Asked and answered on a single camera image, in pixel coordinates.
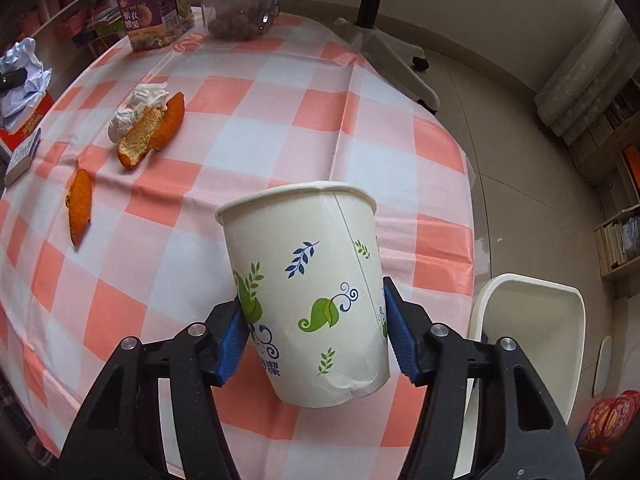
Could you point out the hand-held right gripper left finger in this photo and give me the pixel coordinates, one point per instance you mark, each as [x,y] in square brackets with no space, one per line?
[232,342]

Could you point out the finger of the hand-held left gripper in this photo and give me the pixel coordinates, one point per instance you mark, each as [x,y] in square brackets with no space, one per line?
[12,82]

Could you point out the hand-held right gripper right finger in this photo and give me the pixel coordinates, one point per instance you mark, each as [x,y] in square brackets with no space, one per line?
[398,330]

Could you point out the white paper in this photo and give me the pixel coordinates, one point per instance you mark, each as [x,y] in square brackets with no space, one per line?
[22,60]

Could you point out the leaf-print paper cup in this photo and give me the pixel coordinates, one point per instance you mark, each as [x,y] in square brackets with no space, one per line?
[310,300]

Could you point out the cream plastic waste bin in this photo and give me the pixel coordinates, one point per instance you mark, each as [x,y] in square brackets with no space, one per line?
[530,325]

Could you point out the small white box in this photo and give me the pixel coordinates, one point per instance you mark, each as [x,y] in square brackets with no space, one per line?
[22,157]

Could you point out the large orange peel piece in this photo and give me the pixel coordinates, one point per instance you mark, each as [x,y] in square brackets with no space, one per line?
[137,140]

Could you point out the small orange peel piece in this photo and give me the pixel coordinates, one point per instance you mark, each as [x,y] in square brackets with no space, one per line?
[80,205]

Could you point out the purple label nut jar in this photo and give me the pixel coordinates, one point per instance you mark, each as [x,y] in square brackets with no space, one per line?
[150,10]

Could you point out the curved orange peel piece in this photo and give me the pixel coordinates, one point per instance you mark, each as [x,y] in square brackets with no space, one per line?
[172,115]

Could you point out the white bathroom scale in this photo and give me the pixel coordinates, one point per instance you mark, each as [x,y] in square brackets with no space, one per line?
[602,365]

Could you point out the red colourful toy box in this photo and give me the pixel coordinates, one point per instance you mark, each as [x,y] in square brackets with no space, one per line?
[610,420]

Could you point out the clear plastic jar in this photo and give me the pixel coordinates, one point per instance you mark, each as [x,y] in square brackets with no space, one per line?
[240,5]

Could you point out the row of desk books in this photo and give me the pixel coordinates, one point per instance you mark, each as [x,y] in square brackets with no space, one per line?
[622,240]

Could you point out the wooden desk with shelves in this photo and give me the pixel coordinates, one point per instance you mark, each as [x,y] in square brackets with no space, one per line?
[620,170]

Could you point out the orange box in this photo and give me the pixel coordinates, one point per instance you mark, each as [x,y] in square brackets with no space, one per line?
[632,162]

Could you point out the grey office chair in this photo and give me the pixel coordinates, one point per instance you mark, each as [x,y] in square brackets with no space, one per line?
[385,35]

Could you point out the grey floral curtain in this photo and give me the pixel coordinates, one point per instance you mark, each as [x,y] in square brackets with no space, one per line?
[590,70]

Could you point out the white wall bookshelf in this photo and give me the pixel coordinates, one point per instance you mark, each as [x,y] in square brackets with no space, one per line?
[75,15]

